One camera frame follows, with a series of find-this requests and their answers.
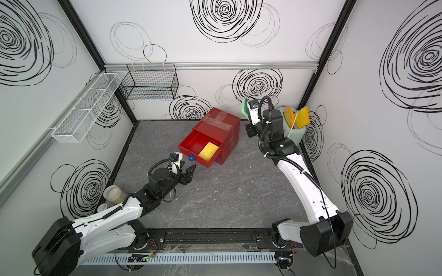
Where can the yellow toast slice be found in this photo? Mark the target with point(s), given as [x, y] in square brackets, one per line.
[302, 117]

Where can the yellow sponge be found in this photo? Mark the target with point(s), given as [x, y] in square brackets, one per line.
[208, 152]

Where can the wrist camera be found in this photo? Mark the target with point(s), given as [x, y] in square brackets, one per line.
[253, 107]
[175, 160]

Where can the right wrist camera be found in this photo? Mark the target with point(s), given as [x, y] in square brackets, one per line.
[253, 107]

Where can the black wire basket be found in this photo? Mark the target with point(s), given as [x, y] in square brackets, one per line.
[150, 82]

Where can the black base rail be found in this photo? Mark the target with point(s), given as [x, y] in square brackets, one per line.
[221, 236]

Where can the mint green toaster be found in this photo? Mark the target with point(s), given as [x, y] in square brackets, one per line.
[291, 130]

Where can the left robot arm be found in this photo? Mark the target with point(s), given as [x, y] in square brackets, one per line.
[69, 243]

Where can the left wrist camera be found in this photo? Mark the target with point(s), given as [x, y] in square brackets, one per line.
[175, 160]

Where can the green scouring sponge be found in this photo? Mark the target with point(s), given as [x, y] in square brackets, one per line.
[244, 108]

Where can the translucent plastic cup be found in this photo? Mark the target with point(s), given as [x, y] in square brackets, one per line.
[114, 194]

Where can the red drawer cabinet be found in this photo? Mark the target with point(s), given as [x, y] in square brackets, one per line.
[222, 126]

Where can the grey slotted cable duct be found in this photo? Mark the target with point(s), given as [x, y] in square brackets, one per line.
[183, 259]

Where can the red drawer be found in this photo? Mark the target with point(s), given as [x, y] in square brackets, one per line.
[194, 143]
[220, 159]

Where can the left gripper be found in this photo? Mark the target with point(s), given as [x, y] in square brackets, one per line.
[184, 177]

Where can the white wire shelf basket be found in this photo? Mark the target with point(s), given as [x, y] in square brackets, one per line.
[96, 106]

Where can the orange toast slice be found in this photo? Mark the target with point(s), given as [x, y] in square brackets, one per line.
[289, 116]

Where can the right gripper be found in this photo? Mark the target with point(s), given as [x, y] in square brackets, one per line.
[250, 129]

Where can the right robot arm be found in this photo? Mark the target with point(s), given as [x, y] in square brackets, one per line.
[287, 157]

